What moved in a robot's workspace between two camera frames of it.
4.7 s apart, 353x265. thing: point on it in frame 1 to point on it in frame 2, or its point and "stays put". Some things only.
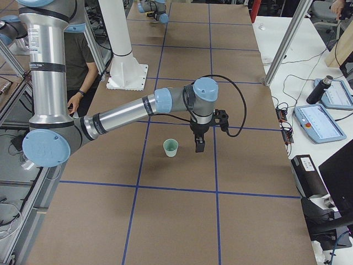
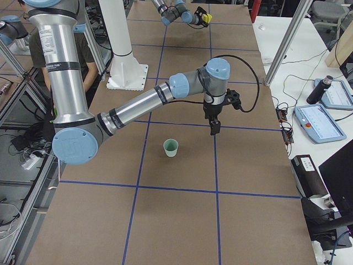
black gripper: x=220 y=117 to x=233 y=97
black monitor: x=337 y=174 stays put
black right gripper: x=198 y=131 to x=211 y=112
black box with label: x=308 y=179 stays put
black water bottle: x=318 y=90 stays put
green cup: x=170 y=146 stays put
